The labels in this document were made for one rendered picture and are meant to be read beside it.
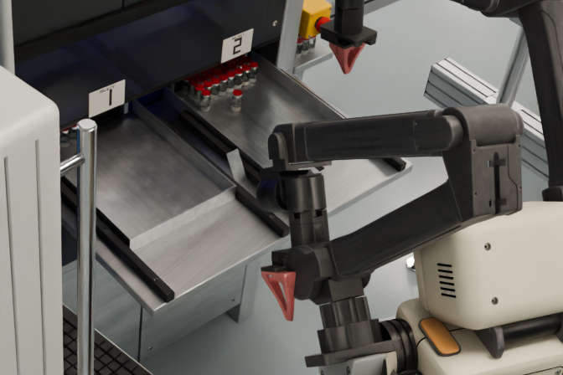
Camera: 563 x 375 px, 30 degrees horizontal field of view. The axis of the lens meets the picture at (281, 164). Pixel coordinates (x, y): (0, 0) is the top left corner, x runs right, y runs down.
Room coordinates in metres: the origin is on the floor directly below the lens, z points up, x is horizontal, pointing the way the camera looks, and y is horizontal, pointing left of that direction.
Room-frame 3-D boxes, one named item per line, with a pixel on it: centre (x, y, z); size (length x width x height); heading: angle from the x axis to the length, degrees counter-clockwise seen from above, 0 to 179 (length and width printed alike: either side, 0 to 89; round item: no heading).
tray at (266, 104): (1.82, 0.07, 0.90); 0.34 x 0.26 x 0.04; 49
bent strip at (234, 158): (1.58, 0.05, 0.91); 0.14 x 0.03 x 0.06; 47
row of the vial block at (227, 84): (1.89, 0.15, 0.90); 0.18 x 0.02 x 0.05; 139
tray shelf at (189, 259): (1.65, 0.13, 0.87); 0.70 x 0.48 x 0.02; 139
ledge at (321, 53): (2.13, 0.01, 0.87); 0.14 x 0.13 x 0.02; 49
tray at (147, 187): (1.57, 0.29, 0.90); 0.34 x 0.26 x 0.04; 49
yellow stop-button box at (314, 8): (2.09, -0.01, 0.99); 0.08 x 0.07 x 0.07; 49
